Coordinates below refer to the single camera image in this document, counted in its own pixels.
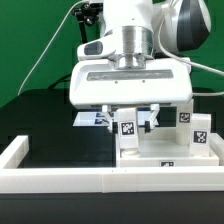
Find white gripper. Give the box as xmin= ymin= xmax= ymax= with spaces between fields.
xmin=69 ymin=58 xmax=193 ymax=134

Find white square tabletop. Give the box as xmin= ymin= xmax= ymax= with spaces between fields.
xmin=116 ymin=132 xmax=219 ymax=167

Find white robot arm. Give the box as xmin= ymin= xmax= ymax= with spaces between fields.
xmin=69 ymin=0 xmax=211 ymax=109

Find white marker sheet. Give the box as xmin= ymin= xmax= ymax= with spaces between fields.
xmin=73 ymin=111 xmax=151 ymax=127

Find white U-shaped obstacle fence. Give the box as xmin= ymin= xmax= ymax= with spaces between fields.
xmin=0 ymin=135 xmax=224 ymax=194

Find black cable bundle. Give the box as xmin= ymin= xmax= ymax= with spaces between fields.
xmin=47 ymin=74 xmax=73 ymax=90

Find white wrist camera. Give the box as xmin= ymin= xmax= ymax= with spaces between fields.
xmin=77 ymin=35 xmax=116 ymax=61

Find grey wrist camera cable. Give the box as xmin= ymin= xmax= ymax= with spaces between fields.
xmin=156 ymin=0 xmax=224 ymax=98

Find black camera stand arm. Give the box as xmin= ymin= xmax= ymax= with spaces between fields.
xmin=71 ymin=3 xmax=103 ymax=43

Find white cable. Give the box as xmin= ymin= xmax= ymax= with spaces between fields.
xmin=17 ymin=0 xmax=88 ymax=97

